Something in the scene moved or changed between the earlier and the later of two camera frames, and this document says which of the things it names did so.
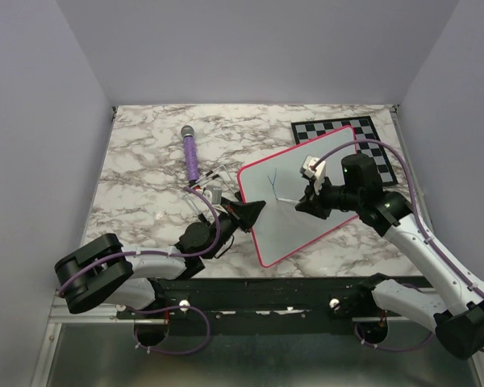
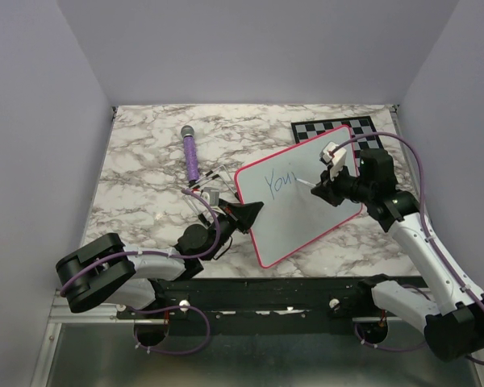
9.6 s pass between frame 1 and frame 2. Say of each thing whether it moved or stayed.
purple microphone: stayed
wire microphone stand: stayed
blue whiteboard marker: moved
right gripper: moved
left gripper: stayed
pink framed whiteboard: stayed
